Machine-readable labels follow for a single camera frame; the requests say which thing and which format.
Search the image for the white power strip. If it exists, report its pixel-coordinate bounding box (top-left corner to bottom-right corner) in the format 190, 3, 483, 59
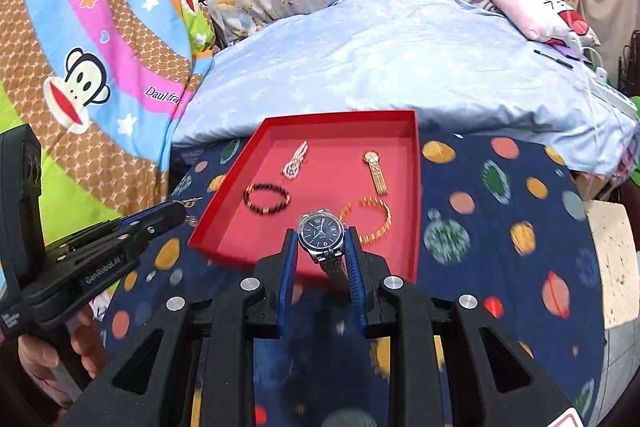
590, 77, 639, 114

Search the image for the gold wristwatch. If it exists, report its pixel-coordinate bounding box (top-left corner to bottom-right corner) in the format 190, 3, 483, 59
362, 150, 390, 196

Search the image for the dark metal rack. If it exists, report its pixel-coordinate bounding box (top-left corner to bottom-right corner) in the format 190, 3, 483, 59
617, 32, 640, 98

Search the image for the dark bead bracelet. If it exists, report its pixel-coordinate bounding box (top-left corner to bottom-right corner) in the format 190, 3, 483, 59
243, 183, 292, 216

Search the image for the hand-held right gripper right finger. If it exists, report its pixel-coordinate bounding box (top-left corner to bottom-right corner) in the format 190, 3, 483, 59
344, 227, 576, 427

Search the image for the red cardboard box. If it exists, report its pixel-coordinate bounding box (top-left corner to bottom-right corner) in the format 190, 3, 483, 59
187, 109, 420, 283

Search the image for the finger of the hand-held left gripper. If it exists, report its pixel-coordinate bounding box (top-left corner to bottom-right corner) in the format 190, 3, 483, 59
47, 202, 188, 259
65, 208, 188, 274

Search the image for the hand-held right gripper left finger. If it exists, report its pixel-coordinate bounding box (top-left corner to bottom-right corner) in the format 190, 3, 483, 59
65, 229, 299, 427

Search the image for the silver wristwatch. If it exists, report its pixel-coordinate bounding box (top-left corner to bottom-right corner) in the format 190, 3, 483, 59
297, 208, 349, 293

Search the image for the light blue quilt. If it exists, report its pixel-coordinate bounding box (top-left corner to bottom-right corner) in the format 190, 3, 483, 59
172, 0, 640, 178

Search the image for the sparkly silver earring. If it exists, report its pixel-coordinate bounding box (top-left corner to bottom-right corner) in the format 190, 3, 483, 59
172, 196, 205, 228

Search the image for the beige speckled board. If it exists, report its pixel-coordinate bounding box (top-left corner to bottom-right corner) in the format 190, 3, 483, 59
584, 201, 640, 331

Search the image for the colourful monkey print blanket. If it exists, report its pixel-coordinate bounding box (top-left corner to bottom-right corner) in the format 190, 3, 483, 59
0, 0, 219, 249

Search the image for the person's left hand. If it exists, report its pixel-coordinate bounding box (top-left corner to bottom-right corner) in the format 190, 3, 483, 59
17, 304, 108, 410

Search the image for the navy planet print blanket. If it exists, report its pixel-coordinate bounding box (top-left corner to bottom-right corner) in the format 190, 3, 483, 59
92, 127, 609, 427

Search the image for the pink cartoon pillow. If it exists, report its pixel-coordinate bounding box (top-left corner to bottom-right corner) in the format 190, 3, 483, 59
492, 0, 602, 48

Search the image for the white pearl bracelet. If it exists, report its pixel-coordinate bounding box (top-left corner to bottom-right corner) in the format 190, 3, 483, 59
282, 141, 310, 180

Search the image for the black pen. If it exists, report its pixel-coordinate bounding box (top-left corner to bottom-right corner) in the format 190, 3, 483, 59
534, 49, 575, 70

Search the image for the gold chain bracelet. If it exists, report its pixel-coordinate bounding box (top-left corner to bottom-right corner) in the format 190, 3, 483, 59
340, 196, 393, 244

